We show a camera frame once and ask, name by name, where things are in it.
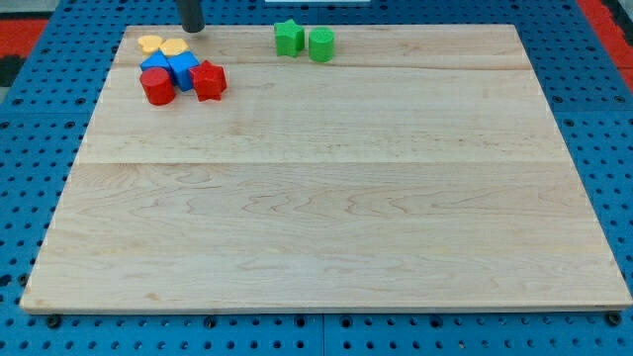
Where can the light wooden board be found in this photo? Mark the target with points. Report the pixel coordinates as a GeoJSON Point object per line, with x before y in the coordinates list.
{"type": "Point", "coordinates": [420, 170]}

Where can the green cylinder block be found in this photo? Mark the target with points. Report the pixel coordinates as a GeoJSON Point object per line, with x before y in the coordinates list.
{"type": "Point", "coordinates": [321, 44]}

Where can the green star block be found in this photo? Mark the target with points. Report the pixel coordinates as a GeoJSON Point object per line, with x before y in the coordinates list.
{"type": "Point", "coordinates": [289, 38]}

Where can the red star block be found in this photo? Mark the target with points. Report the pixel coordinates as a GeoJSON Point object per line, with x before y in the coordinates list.
{"type": "Point", "coordinates": [209, 81]}

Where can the blue cube block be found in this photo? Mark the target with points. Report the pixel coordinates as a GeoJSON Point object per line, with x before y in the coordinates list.
{"type": "Point", "coordinates": [181, 64]}

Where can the red cylinder block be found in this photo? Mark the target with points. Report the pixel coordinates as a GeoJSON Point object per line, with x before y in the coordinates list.
{"type": "Point", "coordinates": [157, 86]}

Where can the blue triangle block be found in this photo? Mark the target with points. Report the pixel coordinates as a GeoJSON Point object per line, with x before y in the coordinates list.
{"type": "Point", "coordinates": [156, 60]}

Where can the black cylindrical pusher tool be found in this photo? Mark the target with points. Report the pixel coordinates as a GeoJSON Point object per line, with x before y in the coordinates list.
{"type": "Point", "coordinates": [191, 15]}

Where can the yellow heart block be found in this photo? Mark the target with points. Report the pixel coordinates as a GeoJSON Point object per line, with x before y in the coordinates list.
{"type": "Point", "coordinates": [149, 44]}

